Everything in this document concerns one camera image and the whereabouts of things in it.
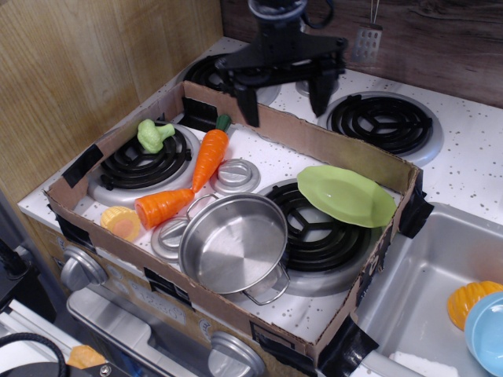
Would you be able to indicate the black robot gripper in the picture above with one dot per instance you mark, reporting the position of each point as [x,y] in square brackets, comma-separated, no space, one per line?
[282,52]

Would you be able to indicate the green toy broccoli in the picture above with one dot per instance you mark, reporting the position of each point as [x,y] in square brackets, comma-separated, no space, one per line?
[151,136]

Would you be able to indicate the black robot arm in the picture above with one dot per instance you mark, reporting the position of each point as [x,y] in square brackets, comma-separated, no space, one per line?
[274,8]

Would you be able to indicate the stainless steel pot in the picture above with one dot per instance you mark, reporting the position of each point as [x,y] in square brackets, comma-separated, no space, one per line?
[236,245]

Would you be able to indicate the silver back stove knob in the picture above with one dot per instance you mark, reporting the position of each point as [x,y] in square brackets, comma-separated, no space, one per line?
[303,88]

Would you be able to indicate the silver stove knob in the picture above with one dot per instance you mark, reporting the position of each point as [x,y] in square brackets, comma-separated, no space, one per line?
[303,88]
[234,176]
[166,238]

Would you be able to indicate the back left black burner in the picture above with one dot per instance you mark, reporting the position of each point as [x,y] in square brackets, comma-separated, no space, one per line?
[204,72]

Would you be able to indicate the black burner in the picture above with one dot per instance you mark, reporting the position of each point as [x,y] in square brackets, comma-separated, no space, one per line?
[393,122]
[204,72]
[324,255]
[131,172]

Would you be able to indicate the hanging silver spatula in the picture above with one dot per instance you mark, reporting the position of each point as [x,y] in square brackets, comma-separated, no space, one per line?
[367,41]

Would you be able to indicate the whole orange toy carrot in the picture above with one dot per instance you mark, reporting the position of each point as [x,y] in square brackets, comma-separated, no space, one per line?
[212,151]

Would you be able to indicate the silver stove knob upper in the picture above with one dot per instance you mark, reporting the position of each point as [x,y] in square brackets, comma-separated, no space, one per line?
[234,176]

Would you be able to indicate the cardboard fence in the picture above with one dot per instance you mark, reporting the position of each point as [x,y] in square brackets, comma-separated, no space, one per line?
[289,350]

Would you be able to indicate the back right black burner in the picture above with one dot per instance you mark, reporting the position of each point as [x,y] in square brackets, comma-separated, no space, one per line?
[393,122]

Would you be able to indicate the green plastic plate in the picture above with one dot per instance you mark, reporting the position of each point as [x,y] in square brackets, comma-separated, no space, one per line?
[346,196]

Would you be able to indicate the front right black burner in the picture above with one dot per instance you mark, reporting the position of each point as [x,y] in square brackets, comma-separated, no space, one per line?
[324,255]

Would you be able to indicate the front left black burner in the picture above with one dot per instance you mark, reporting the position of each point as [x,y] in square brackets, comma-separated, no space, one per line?
[131,172]

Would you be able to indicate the orange toy carrot piece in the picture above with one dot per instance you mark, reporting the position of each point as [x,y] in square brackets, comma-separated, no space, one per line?
[156,208]

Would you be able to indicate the silver stove knob lower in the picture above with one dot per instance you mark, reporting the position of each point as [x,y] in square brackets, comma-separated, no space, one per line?
[166,238]

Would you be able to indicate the yellow toy corn piece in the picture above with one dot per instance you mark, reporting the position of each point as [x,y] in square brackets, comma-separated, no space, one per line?
[122,222]

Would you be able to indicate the stainless steel sink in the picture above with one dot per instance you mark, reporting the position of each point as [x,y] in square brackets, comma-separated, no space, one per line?
[405,307]

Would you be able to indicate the silver oven knob right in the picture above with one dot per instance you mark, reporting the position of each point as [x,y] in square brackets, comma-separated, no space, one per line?
[230,356]

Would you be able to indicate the silver oven knob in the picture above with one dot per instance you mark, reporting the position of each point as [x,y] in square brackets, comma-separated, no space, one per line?
[81,270]
[230,356]

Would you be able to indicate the silver oven knob left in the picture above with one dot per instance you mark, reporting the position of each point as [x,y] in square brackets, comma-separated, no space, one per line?
[81,270]

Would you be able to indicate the orange toy pumpkin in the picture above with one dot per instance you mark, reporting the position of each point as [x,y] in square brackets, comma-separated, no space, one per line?
[461,301]

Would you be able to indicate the white sponge in sink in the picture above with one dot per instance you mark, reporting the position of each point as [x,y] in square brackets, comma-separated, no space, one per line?
[424,366]

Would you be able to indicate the light blue bowl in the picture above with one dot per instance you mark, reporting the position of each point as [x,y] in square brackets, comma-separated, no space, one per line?
[483,333]

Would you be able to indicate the orange toy at bottom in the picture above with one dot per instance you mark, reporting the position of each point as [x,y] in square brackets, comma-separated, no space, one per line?
[84,356]

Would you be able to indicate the silver oven door handle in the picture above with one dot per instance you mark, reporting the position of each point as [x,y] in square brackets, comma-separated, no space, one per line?
[124,330]

